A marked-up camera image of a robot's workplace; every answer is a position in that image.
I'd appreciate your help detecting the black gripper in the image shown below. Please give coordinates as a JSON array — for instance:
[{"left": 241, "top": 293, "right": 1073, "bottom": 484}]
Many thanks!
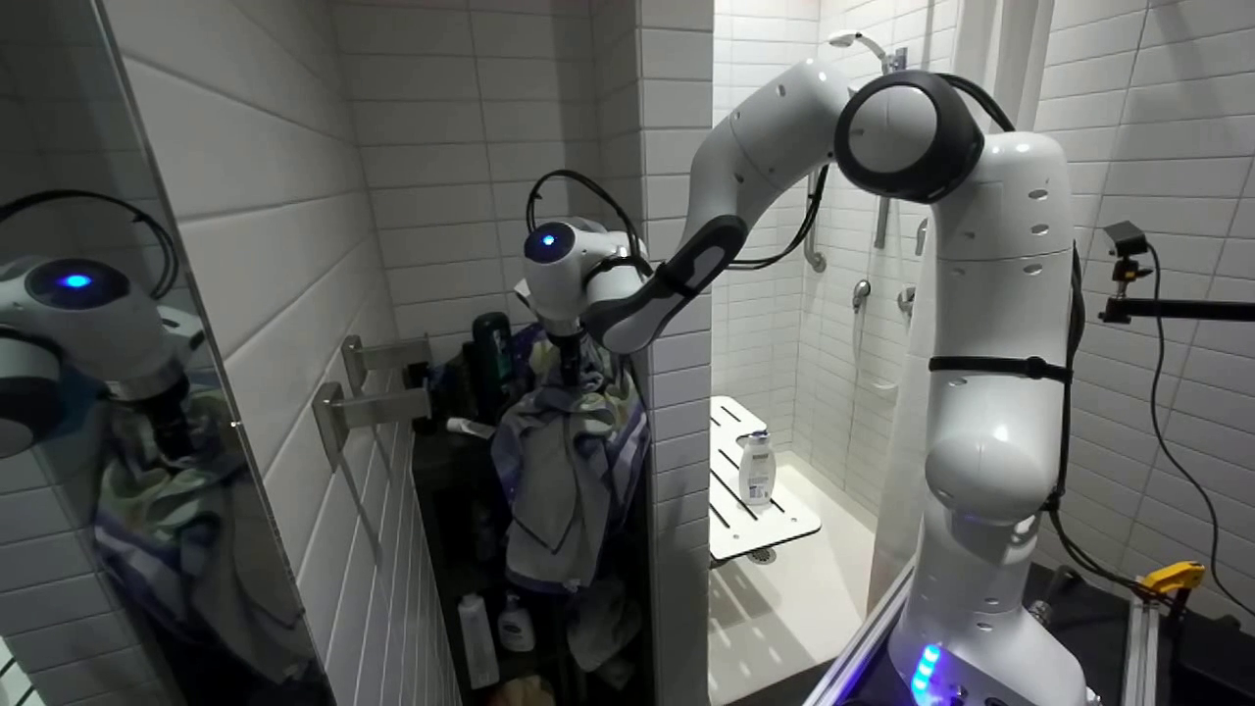
[{"left": 541, "top": 325, "right": 599, "bottom": 395}]

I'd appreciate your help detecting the wall mirror panel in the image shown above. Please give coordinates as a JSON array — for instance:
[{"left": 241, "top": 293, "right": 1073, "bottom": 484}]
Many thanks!
[{"left": 0, "top": 0, "right": 337, "bottom": 706}]

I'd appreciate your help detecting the black camera cable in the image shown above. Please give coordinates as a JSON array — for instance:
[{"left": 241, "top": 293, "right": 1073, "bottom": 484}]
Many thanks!
[{"left": 1045, "top": 250, "right": 1255, "bottom": 623}]

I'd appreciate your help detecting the white slatted shower seat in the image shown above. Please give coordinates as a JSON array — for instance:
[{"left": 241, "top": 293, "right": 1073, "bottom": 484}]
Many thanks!
[{"left": 706, "top": 393, "right": 829, "bottom": 568}]

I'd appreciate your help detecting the white squat bottle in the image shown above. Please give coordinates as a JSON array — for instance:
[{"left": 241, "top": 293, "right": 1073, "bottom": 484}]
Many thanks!
[{"left": 496, "top": 596, "right": 541, "bottom": 661}]

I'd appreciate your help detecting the white bottle on seat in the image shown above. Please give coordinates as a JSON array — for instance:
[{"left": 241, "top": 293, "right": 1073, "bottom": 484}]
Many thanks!
[{"left": 735, "top": 428, "right": 783, "bottom": 510}]

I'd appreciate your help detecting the tall black bottle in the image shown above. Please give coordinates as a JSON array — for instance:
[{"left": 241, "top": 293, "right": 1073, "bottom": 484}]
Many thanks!
[{"left": 466, "top": 309, "right": 520, "bottom": 428}]

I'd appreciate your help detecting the metal wall towel hanger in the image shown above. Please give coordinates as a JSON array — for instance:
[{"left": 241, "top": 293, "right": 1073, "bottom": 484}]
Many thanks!
[{"left": 310, "top": 331, "right": 441, "bottom": 560}]

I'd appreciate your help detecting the black camera on boom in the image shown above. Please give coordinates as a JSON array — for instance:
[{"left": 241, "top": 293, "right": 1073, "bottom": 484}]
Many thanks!
[{"left": 1093, "top": 216, "right": 1255, "bottom": 331}]

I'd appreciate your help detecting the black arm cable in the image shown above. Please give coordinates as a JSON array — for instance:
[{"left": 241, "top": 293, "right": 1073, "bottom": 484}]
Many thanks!
[{"left": 520, "top": 164, "right": 653, "bottom": 270}]

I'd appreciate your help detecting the chrome shower head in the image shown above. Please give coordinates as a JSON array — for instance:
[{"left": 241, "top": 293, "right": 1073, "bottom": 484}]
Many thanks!
[{"left": 822, "top": 28, "right": 914, "bottom": 80}]

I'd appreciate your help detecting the yellow clamp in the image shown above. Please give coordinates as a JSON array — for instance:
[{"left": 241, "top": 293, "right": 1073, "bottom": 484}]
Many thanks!
[{"left": 1124, "top": 556, "right": 1212, "bottom": 607}]

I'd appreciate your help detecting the small white plastic bottle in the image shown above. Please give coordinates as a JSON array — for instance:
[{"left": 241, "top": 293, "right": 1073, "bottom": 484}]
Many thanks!
[{"left": 454, "top": 591, "right": 506, "bottom": 693}]

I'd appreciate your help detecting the blue green patterned towel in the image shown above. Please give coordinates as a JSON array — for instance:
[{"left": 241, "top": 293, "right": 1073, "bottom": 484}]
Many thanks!
[{"left": 488, "top": 349, "right": 656, "bottom": 596}]

